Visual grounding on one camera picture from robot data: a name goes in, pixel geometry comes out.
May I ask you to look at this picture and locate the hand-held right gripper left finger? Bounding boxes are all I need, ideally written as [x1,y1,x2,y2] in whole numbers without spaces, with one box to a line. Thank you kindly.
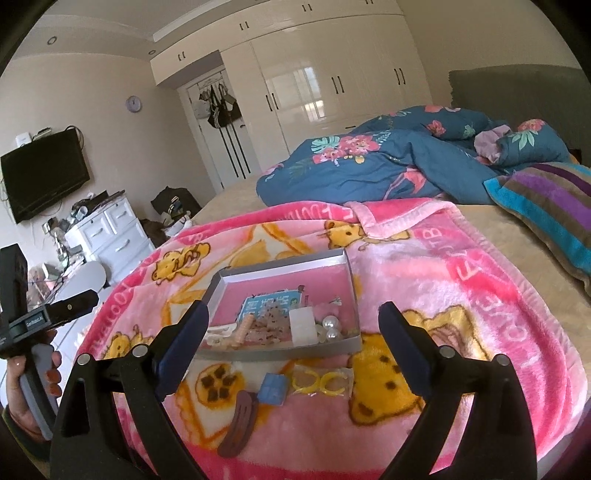
[50,300,211,480]

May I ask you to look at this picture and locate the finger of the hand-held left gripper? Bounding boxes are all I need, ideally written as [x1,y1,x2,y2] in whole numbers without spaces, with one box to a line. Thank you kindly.
[47,289,99,323]

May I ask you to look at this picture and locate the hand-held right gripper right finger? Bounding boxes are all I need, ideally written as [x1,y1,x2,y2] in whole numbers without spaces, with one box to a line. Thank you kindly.
[378,302,539,480]

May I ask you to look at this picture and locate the white hair clip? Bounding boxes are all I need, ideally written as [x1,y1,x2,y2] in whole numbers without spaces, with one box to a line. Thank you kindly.
[204,324,237,348]

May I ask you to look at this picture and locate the beige braided hair clip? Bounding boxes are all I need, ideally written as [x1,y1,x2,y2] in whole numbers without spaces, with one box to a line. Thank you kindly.
[232,315,256,346]

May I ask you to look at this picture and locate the pearl hair clip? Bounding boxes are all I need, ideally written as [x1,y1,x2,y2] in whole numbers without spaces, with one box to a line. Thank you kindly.
[316,315,345,345]

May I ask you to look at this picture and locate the yellow rings packet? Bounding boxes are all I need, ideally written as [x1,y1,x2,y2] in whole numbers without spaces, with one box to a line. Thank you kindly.
[290,362,355,398]

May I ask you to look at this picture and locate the beige spotted fabric scrunchie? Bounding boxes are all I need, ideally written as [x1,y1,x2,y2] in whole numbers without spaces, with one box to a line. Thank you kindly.
[248,306,293,345]

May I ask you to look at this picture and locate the brown hair clip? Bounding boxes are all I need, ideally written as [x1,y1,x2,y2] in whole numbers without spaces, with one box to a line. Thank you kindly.
[217,390,260,459]

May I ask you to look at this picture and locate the small blue box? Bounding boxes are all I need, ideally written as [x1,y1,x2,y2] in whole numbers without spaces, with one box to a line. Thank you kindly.
[257,372,290,407]

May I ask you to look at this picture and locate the grey cardboard box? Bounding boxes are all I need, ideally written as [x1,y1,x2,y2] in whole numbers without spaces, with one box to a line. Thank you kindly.
[196,249,364,366]

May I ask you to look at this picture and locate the person's left hand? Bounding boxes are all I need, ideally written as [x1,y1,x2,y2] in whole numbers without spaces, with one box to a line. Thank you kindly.
[4,325,64,440]

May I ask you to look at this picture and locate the white board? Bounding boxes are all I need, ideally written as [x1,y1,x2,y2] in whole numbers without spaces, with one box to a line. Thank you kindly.
[48,261,108,317]

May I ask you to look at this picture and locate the desk clutter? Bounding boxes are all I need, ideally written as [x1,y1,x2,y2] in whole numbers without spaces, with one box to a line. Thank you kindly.
[27,263,65,305]

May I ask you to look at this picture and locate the pink printed blanket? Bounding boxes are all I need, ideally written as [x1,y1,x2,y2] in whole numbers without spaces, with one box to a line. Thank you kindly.
[76,198,583,480]

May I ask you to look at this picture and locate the white drawer cabinet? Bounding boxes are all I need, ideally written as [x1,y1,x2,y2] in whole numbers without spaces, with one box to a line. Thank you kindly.
[64,198,156,278]

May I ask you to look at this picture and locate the blue booklet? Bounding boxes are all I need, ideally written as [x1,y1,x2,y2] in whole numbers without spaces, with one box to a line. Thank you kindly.
[239,289,308,325]

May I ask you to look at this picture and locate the clutter on cabinet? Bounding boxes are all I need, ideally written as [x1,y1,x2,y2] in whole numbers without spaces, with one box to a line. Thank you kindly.
[68,188,128,223]

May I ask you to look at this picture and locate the dark bag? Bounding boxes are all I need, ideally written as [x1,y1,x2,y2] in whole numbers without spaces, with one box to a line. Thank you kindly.
[151,185,202,223]

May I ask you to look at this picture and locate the bed with beige sheet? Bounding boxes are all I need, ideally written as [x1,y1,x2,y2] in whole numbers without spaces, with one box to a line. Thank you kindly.
[187,189,591,370]

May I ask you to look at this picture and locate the blue floral quilt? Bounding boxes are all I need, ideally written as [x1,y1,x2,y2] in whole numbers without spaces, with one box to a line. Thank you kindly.
[255,104,574,207]

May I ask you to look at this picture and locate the white door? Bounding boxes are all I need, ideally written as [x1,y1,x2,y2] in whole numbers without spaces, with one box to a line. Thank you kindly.
[178,65,265,191]

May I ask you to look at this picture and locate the striped pillow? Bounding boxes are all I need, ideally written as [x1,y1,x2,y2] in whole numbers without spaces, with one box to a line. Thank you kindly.
[483,162,591,292]

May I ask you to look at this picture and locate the hanging bags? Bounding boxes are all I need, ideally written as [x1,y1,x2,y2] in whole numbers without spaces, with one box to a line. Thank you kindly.
[192,83,244,130]

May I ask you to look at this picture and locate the white glossy wardrobe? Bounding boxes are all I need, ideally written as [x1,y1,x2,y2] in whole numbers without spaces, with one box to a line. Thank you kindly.
[149,0,435,164]

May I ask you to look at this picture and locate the green headboard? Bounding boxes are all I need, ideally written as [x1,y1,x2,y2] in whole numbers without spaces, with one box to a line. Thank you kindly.
[449,65,591,165]

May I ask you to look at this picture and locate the black wall television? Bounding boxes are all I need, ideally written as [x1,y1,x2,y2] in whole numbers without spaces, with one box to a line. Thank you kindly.
[0,128,91,225]

